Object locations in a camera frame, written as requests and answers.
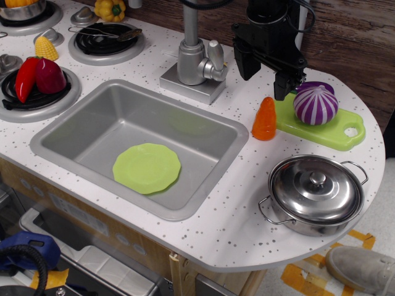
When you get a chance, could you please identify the blue clamp tool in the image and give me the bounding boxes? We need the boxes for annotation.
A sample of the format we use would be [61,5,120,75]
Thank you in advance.
[1,231,60,271]

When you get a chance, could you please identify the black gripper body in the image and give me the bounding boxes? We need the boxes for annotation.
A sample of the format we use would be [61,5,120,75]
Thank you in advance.
[231,23,307,81]

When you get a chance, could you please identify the wooden toy kitchen cabinet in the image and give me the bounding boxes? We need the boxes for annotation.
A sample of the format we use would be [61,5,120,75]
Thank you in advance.
[1,158,267,295]

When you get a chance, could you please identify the silver toy faucet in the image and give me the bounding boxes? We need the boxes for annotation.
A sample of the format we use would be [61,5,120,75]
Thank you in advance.
[160,1,228,105]

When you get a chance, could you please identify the back right stove burner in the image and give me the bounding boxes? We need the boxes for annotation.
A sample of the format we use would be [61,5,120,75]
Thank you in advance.
[69,23,145,66]

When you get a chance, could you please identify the yellow toy bell pepper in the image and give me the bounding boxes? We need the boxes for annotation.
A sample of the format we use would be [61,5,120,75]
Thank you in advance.
[94,0,126,22]

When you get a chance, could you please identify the stove burner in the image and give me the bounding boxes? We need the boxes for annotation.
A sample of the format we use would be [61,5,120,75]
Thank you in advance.
[1,68,81,123]
[1,1,63,37]
[69,23,145,66]

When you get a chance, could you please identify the front left stove burner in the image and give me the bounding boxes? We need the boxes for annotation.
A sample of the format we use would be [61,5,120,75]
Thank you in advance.
[1,68,81,123]

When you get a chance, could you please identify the white pipe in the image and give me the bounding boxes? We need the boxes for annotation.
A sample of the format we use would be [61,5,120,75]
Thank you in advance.
[295,6,309,50]

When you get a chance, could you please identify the metal spoon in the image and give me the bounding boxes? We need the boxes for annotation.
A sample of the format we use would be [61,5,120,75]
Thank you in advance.
[68,26,143,42]

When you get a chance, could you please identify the stainless steel pot lid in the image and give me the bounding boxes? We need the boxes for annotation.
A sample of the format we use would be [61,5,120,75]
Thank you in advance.
[268,155,364,224]

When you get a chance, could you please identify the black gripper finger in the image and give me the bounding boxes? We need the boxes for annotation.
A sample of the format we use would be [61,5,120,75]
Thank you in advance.
[274,72,292,101]
[289,73,306,91]

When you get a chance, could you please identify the green cutting board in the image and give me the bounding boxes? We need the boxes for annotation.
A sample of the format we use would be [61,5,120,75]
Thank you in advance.
[275,93,366,151]

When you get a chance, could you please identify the grey suede shoe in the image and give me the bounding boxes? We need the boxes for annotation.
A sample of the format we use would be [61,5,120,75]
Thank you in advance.
[325,246,394,295]

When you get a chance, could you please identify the back left stove burner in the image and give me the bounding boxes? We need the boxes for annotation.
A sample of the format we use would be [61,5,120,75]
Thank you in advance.
[1,1,63,37]

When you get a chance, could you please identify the orange toy carrot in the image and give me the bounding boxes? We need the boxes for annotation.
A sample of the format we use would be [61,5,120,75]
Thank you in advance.
[251,97,277,141]

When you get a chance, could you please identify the yellow toy corn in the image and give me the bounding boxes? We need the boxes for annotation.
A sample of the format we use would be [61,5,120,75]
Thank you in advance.
[35,36,59,61]

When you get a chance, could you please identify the dark red toy pepper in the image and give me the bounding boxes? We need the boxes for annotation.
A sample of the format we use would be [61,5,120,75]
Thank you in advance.
[36,58,67,94]

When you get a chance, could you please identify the green plastic plate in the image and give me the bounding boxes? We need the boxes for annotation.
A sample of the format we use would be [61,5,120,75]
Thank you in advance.
[112,143,181,195]

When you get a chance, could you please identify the black hose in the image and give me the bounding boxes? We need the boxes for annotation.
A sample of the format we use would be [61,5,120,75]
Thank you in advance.
[0,246,49,290]

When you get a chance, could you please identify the purple striped toy onion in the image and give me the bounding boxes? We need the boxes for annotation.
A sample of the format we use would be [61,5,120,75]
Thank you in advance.
[293,81,338,126]

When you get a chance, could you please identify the grey stove knob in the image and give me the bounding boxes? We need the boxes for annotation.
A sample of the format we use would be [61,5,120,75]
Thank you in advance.
[33,28,64,47]
[70,6,99,27]
[0,54,23,78]

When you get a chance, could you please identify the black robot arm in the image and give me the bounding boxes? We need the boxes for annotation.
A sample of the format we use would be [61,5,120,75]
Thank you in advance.
[231,1,307,101]

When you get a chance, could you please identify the silver pot on burner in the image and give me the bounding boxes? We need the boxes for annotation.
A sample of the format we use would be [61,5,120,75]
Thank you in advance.
[1,0,46,21]

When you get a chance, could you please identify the red toy chili pepper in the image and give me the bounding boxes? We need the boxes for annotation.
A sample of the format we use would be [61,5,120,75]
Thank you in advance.
[15,57,40,103]

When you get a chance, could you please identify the silver sink basin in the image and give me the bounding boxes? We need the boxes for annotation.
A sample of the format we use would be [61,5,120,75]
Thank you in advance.
[30,80,249,221]

